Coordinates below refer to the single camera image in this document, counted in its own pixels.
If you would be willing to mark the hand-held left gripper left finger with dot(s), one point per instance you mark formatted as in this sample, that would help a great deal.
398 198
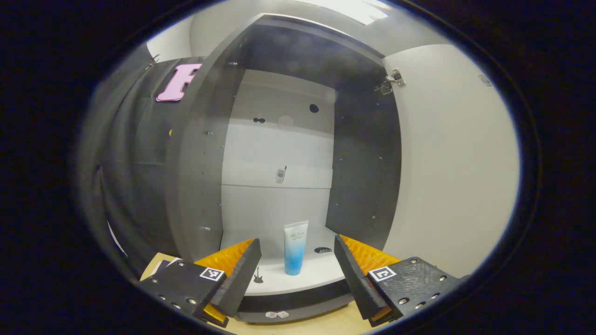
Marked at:
240 279

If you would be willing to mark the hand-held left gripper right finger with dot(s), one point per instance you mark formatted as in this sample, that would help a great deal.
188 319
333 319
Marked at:
356 284

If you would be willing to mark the blue and white bottle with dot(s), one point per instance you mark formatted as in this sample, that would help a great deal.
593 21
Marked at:
295 249

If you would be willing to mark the dark grey cabinet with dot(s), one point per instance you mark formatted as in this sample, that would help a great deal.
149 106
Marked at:
195 163

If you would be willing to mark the white cabinet door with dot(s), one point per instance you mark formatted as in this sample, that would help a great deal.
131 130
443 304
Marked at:
451 163

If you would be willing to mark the metal door hinge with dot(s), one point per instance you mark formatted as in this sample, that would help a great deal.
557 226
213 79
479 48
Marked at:
390 82

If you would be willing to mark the black backdrop cloth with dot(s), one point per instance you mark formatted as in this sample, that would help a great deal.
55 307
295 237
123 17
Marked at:
135 139

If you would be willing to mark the black cloth clip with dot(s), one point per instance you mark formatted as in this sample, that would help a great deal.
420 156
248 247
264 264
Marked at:
153 60

